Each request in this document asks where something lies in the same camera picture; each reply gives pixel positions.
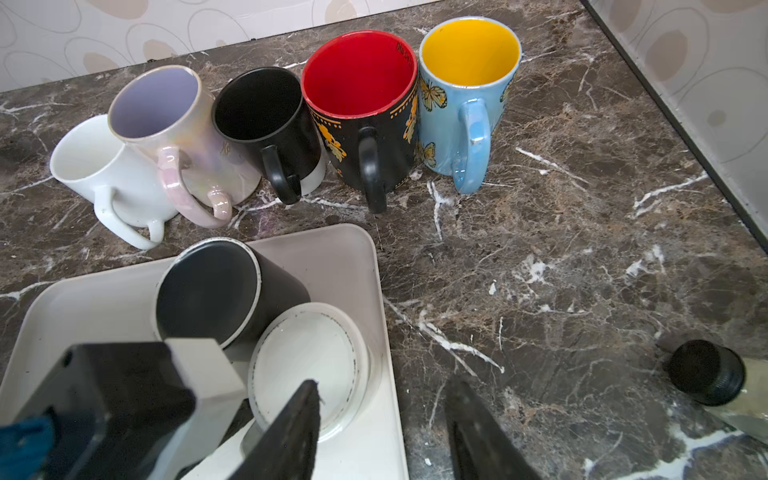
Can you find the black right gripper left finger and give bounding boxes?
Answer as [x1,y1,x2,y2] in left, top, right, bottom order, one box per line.
[229,380,320,479]

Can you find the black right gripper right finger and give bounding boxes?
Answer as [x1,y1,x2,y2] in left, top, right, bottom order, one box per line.
[444,376,540,479]

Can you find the cream white mug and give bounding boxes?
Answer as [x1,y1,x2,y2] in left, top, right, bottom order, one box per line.
[241,302,381,458]

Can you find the white ribbed mug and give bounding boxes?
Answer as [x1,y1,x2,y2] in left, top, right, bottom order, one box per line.
[49,114,178,250]

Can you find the black and white mug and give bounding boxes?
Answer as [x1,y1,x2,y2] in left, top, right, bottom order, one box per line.
[212,66,325,205]

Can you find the pink ceramic mug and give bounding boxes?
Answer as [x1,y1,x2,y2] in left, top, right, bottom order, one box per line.
[108,65,261,229]

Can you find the black skull mug red inside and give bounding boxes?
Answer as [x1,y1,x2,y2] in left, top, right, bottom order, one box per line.
[300,30,419,214]

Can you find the blue butterfly mug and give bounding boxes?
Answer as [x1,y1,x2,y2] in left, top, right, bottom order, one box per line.
[416,16,522,195]

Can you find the small black mug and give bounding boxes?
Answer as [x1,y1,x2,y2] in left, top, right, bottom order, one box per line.
[151,237,310,349]

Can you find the beige plastic tray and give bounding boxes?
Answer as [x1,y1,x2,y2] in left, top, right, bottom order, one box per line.
[1,223,409,479]

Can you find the small bottle black cap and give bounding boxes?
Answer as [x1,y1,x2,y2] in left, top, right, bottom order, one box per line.
[666,340,767,443]

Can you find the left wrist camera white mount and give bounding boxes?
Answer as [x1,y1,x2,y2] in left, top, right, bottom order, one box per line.
[1,338,246,479]

